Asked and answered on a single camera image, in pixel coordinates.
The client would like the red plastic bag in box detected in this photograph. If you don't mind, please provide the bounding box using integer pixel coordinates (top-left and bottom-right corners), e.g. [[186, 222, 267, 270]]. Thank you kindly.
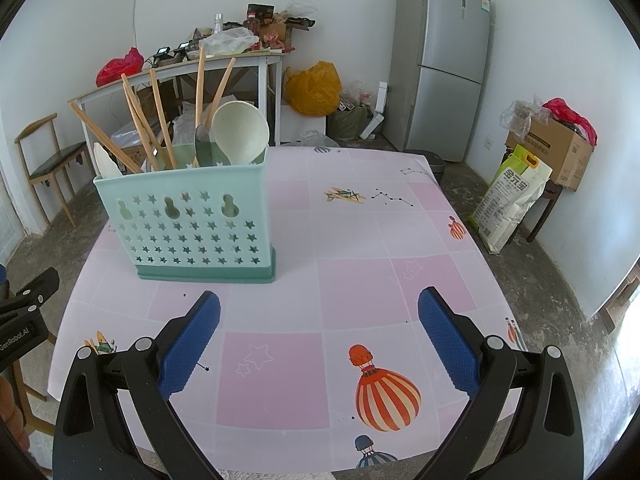
[[542, 97, 598, 146]]

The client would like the dark wooden stool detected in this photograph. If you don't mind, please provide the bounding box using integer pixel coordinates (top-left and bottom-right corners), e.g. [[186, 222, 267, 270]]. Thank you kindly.
[[525, 180, 563, 243]]

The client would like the white square box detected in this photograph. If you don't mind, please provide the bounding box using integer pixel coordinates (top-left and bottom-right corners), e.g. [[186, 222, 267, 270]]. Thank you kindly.
[[277, 104, 328, 147]]

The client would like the clear plastic bag on desk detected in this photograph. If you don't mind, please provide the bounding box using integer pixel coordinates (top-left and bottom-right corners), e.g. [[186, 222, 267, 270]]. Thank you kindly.
[[202, 27, 261, 56]]

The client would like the dark grey bin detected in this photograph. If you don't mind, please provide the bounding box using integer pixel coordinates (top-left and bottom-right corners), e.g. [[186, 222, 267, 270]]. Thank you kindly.
[[402, 149, 448, 177]]

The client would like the large cardboard box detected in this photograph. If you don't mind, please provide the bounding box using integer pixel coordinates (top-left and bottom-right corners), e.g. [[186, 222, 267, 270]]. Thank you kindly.
[[505, 115, 596, 192]]

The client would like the white rice paddle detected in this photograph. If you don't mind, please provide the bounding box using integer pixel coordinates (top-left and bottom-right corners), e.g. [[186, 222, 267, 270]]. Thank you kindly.
[[92, 142, 123, 178]]

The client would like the yellow plastic bag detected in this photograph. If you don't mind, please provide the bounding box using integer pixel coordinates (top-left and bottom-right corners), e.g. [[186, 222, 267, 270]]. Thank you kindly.
[[284, 60, 343, 116]]

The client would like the small cardboard box on desk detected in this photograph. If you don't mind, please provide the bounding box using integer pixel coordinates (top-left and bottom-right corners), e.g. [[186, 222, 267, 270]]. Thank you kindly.
[[260, 20, 301, 53]]

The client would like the white and yellow rice bag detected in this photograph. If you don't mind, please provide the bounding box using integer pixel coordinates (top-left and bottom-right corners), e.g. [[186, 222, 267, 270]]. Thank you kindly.
[[467, 144, 553, 255]]

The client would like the green cloth bag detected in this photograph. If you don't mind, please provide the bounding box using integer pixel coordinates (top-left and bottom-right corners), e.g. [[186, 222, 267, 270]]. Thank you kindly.
[[327, 105, 373, 141]]

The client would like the white desk with wooden top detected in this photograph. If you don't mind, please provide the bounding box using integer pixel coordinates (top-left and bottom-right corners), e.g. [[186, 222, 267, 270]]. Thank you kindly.
[[67, 52, 283, 148]]

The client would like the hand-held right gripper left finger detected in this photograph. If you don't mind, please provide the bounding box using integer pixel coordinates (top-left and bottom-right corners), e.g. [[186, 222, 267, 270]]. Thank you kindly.
[[52, 290, 222, 480]]

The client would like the metal spoon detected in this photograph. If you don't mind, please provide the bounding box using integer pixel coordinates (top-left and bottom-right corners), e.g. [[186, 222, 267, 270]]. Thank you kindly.
[[194, 122, 215, 167]]

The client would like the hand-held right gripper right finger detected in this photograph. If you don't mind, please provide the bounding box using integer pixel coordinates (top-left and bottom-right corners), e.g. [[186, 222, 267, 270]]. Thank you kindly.
[[417, 286, 586, 480]]

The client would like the teal plastic utensil holder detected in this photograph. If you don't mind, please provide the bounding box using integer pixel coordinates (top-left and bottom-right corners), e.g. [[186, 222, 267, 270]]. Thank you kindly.
[[93, 142, 277, 285]]

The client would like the wooden chopstick pair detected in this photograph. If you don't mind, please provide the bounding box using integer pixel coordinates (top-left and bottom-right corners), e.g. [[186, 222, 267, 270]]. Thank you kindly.
[[150, 68, 178, 170]]

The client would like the white ladle spoon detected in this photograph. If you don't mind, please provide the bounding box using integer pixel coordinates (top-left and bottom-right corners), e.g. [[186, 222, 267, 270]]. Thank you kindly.
[[211, 101, 271, 165]]

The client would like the red plastic bag on desk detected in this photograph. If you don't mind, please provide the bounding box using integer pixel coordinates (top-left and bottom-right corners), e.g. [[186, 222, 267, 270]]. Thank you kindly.
[[95, 47, 146, 88]]

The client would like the person's left hand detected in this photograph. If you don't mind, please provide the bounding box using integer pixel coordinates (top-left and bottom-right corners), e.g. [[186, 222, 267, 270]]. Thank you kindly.
[[0, 375, 26, 453]]

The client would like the silver refrigerator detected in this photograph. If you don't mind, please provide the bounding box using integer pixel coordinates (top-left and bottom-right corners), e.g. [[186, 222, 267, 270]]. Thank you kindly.
[[382, 0, 496, 163]]

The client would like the clear plastic bag in box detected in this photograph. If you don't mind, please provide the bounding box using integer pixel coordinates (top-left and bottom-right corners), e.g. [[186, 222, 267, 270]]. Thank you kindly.
[[500, 95, 551, 133]]

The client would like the wooden chair with dark seat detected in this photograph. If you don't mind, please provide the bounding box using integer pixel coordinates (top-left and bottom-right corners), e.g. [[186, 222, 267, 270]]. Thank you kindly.
[[14, 112, 93, 236]]

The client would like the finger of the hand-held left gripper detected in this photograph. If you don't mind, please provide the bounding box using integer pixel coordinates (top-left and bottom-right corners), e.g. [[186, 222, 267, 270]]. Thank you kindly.
[[0, 266, 61, 328]]

